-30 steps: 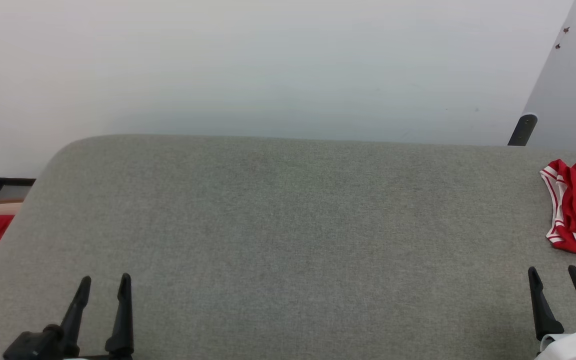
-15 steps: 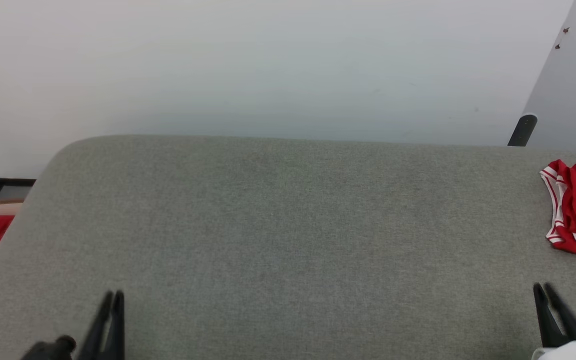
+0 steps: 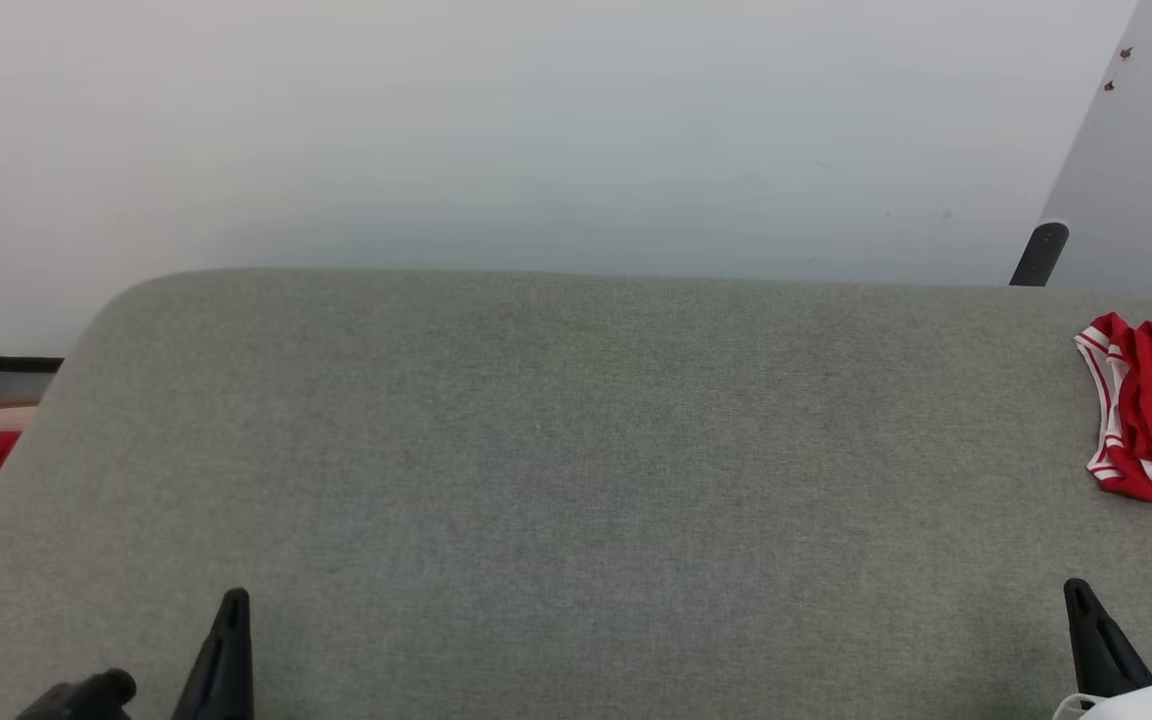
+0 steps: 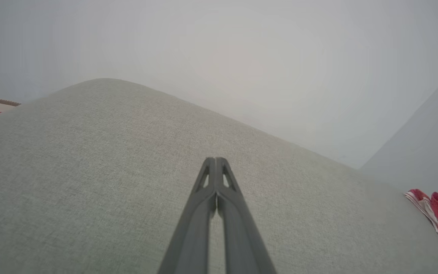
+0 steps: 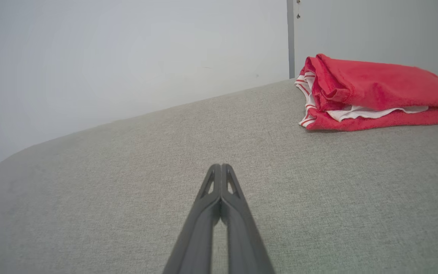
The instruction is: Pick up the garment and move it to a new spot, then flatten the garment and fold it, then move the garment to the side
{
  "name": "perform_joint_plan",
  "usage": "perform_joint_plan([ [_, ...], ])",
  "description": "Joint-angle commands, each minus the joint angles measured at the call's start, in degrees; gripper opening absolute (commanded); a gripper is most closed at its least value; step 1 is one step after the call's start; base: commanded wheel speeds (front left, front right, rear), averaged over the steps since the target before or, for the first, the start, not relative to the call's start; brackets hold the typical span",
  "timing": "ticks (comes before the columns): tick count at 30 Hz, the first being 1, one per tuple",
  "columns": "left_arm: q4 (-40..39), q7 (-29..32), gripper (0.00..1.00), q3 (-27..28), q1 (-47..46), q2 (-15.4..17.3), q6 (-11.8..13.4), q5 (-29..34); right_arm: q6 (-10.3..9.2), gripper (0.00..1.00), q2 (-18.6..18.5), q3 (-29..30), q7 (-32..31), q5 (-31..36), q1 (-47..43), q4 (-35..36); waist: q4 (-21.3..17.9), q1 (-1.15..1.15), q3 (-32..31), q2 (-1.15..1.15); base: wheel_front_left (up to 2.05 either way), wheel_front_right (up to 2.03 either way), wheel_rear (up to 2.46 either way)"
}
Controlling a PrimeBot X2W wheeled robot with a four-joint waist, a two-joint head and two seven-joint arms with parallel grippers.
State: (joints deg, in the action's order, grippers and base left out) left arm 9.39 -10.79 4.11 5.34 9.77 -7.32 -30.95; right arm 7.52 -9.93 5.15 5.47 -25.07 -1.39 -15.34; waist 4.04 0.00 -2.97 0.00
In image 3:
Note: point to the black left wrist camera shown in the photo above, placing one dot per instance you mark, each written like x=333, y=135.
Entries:
x=86, y=698

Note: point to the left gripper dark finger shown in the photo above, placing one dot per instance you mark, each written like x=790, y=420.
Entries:
x=224, y=680

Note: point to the black slanted pole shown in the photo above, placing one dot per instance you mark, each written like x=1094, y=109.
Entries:
x=1041, y=255

